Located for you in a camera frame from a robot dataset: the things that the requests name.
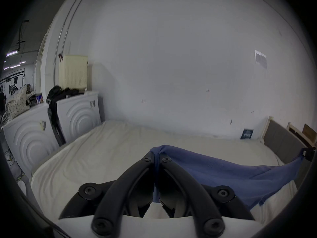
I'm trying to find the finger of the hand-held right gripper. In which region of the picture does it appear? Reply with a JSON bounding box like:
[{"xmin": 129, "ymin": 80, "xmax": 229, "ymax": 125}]
[{"xmin": 303, "ymin": 148, "xmax": 315, "ymax": 162}]

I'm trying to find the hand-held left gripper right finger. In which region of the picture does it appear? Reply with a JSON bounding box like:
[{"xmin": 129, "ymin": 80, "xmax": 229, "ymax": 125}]
[{"xmin": 157, "ymin": 155, "xmax": 255, "ymax": 235}]

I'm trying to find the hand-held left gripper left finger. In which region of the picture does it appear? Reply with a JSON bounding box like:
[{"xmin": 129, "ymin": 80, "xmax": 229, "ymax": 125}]
[{"xmin": 59, "ymin": 152, "xmax": 155, "ymax": 236}]

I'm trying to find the blue shirt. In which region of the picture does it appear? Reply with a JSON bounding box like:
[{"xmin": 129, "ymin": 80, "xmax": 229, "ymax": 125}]
[{"xmin": 149, "ymin": 145, "xmax": 308, "ymax": 211}]

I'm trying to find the brown carton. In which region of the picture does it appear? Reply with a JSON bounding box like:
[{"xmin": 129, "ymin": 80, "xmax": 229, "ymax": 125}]
[{"xmin": 302, "ymin": 123, "xmax": 317, "ymax": 144}]

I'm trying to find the grey padded headboard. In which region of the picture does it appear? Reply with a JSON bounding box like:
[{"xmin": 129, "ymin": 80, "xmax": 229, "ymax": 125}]
[{"xmin": 263, "ymin": 117, "xmax": 310, "ymax": 165}]

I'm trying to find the bed with beige sheet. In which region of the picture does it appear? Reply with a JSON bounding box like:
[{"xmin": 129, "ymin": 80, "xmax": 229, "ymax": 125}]
[{"xmin": 31, "ymin": 120, "xmax": 298, "ymax": 226}]

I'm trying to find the dark blue card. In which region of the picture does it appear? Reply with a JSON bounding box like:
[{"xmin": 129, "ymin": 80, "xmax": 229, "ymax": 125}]
[{"xmin": 240, "ymin": 128, "xmax": 254, "ymax": 140}]

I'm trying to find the white washing machine with black bag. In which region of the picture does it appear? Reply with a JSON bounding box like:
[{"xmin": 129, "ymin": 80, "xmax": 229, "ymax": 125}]
[{"xmin": 47, "ymin": 85, "xmax": 102, "ymax": 144}]

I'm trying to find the white washing machine with patterned bag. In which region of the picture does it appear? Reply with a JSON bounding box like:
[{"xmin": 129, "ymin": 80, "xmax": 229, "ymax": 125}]
[{"xmin": 2, "ymin": 85, "xmax": 60, "ymax": 181}]

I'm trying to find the cream perforated panel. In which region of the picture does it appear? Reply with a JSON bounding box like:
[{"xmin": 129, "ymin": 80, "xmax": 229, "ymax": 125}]
[{"xmin": 59, "ymin": 55, "xmax": 89, "ymax": 90}]

